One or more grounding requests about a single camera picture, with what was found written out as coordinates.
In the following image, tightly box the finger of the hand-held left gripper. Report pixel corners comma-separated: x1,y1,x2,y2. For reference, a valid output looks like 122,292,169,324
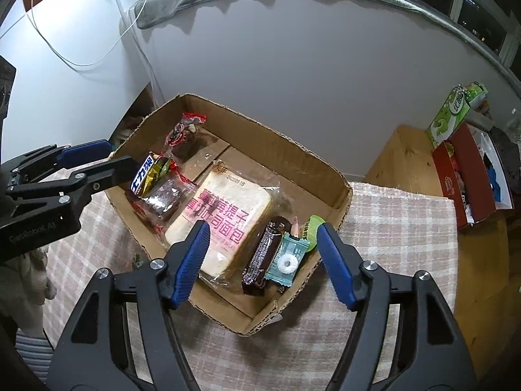
0,139,112,186
6,155,141,212

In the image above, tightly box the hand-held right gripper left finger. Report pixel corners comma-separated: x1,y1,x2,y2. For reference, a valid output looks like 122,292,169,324
49,220,212,391

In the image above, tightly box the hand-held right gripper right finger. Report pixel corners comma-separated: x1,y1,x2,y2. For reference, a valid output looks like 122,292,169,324
317,223,479,391

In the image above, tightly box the chocolate bar packet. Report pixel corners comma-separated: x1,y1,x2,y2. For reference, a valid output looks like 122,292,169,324
128,152,161,198

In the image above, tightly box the green yellow candy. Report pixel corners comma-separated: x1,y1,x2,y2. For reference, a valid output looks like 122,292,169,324
301,214,326,253

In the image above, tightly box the teal mint candy packet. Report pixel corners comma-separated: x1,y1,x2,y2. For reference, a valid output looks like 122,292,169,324
264,232,312,290

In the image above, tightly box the yellow candy packet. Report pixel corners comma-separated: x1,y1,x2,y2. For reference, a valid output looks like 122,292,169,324
140,155,172,198

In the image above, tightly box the purple cake clear packet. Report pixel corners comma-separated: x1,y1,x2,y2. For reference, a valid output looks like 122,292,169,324
126,167,198,233

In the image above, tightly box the dark brown snack bar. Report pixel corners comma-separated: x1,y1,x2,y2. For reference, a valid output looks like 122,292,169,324
241,215,291,295

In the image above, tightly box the brown cake clear packet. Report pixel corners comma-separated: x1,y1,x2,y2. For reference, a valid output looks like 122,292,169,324
165,112,208,159

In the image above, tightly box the sliced bread clear packet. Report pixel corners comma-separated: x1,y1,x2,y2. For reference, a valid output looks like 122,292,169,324
165,161,281,283

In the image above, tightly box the checked tablecloth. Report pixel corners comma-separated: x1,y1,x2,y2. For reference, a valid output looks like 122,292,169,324
41,167,458,391

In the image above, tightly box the striped grey cloth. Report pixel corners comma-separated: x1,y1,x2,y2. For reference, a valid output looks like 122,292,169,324
14,332,55,384

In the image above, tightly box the red cardboard box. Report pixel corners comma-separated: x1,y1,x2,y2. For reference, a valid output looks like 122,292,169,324
431,122,517,229

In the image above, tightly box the grey towel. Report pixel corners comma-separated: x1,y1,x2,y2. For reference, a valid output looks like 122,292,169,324
136,0,521,86

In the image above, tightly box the green tissue box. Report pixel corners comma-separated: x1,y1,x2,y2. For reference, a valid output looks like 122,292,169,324
427,82,489,149

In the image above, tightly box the white framed window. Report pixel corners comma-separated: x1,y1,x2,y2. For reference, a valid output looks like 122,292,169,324
423,0,521,74

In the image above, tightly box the white cable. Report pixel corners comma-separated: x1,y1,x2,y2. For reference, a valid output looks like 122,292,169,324
24,0,172,70

